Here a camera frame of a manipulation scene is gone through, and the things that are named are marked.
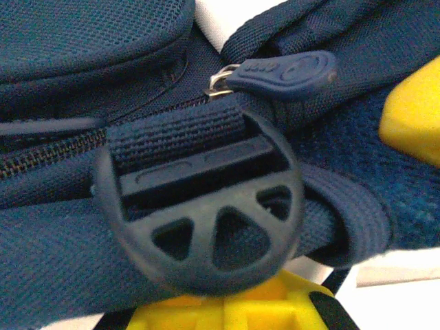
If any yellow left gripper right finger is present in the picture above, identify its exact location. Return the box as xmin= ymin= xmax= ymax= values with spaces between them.
xmin=223 ymin=268 xmax=360 ymax=330

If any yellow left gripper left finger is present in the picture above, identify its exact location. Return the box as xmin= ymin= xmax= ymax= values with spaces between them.
xmin=125 ymin=295 xmax=226 ymax=330

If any navy blue backpack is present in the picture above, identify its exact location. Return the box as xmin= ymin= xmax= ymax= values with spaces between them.
xmin=0 ymin=0 xmax=440 ymax=330

